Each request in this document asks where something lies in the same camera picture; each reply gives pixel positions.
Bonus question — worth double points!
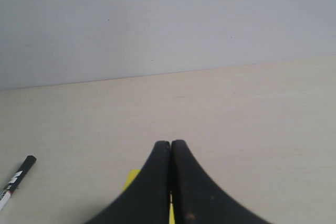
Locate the yellow cube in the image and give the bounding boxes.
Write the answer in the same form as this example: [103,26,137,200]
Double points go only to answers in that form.
[122,169,175,224]

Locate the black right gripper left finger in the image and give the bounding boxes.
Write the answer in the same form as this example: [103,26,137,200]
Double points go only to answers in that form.
[87,141,171,224]

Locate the black and white marker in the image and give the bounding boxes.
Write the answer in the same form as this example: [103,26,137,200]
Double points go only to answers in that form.
[0,155,37,210]

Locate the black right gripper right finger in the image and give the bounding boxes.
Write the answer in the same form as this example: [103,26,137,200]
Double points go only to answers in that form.
[171,140,268,223]

